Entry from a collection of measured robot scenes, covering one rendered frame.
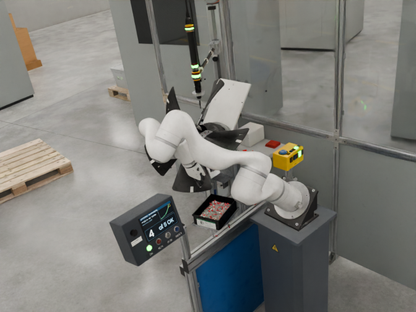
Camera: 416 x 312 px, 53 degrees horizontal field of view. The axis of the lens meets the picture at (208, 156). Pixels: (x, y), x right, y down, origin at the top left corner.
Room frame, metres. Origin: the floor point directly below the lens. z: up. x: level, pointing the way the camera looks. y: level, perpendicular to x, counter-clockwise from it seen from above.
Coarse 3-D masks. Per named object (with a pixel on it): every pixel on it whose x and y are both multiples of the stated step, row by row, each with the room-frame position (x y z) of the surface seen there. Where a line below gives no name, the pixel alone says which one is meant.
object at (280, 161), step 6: (288, 144) 2.14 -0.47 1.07; (294, 144) 2.13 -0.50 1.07; (276, 150) 2.09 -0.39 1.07; (288, 150) 2.07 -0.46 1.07; (294, 150) 2.06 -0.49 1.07; (276, 156) 2.05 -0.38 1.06; (282, 156) 2.02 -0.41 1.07; (288, 156) 2.01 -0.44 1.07; (300, 156) 2.08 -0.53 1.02; (276, 162) 2.05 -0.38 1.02; (282, 162) 2.02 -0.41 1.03; (288, 162) 2.00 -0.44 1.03; (294, 162) 2.04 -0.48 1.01; (282, 168) 2.02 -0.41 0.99; (288, 168) 2.00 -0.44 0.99
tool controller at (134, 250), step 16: (144, 208) 1.43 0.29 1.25; (160, 208) 1.43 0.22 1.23; (112, 224) 1.37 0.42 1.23; (128, 224) 1.33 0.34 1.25; (144, 224) 1.37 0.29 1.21; (160, 224) 1.40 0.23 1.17; (176, 224) 1.44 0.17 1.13; (128, 240) 1.31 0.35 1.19; (144, 240) 1.34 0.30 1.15; (128, 256) 1.32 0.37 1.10; (144, 256) 1.31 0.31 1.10
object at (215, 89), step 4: (216, 80) 2.38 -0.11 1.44; (220, 80) 2.29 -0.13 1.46; (216, 84) 2.33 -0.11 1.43; (220, 84) 2.25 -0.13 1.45; (212, 88) 2.39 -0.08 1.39; (216, 88) 2.27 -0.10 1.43; (220, 88) 2.22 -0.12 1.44; (212, 92) 2.29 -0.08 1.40; (216, 92) 2.23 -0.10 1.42; (212, 96) 2.24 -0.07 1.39; (208, 100) 2.27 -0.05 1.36; (208, 104) 2.22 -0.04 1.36; (204, 108) 2.25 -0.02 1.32; (204, 112) 2.32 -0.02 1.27
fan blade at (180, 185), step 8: (184, 168) 2.07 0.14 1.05; (176, 176) 2.04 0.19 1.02; (184, 176) 2.03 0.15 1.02; (208, 176) 2.03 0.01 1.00; (176, 184) 2.01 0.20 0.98; (184, 184) 2.00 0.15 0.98; (192, 184) 2.00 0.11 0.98; (208, 184) 1.99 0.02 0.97; (184, 192) 1.98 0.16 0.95; (192, 192) 1.97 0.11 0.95
